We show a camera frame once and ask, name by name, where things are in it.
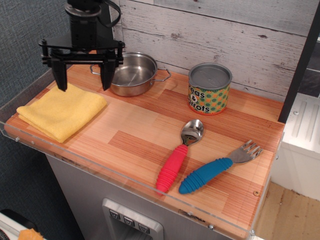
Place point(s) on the stainless steel pot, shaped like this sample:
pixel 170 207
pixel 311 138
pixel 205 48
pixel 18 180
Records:
pixel 136 75

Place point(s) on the grey toy fridge cabinet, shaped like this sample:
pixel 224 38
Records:
pixel 85 192

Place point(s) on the red handled spoon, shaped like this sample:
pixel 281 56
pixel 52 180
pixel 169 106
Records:
pixel 191 133

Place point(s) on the clear acrylic guard rail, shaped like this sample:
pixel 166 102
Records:
pixel 129 141

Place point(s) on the peas and carrots can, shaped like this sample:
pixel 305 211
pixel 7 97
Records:
pixel 208 88

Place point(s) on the blue handled fork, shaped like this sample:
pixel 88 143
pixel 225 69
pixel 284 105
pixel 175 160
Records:
pixel 201 176

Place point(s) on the black vertical post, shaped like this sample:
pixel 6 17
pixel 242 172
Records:
pixel 103 32

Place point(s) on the white toy sink unit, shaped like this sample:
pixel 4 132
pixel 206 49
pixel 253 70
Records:
pixel 297 163

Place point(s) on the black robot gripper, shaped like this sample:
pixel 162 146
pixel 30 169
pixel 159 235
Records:
pixel 77 46

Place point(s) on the yellow cloth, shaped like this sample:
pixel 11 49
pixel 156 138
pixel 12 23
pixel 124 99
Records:
pixel 60 114

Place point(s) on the orange object at corner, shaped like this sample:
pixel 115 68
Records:
pixel 30 234

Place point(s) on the silver dispenser button panel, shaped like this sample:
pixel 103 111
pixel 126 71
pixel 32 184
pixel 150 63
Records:
pixel 126 224

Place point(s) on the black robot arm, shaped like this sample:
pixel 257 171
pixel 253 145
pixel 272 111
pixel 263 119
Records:
pixel 85 3

